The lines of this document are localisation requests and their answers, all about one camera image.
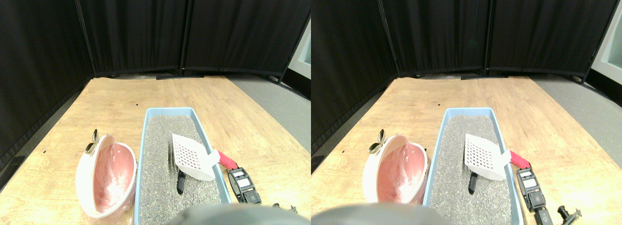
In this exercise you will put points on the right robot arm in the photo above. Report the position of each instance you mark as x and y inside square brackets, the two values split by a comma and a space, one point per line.
[544, 217]

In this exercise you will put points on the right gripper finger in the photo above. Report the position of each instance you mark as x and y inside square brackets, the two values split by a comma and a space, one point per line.
[239, 179]
[527, 179]

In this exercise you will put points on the blue litter tray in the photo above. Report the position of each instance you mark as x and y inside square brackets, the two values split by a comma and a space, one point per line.
[160, 186]
[452, 186]

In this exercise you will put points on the white bin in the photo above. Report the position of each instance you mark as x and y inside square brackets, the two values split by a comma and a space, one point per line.
[90, 176]
[374, 176]

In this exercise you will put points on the black lump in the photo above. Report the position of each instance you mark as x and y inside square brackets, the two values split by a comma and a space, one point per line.
[181, 183]
[473, 183]

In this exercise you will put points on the white shelf unit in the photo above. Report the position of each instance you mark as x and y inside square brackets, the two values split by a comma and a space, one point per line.
[612, 55]
[303, 55]

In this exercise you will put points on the black curtain stand foot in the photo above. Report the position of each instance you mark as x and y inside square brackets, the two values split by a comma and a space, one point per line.
[317, 164]
[483, 76]
[180, 76]
[12, 169]

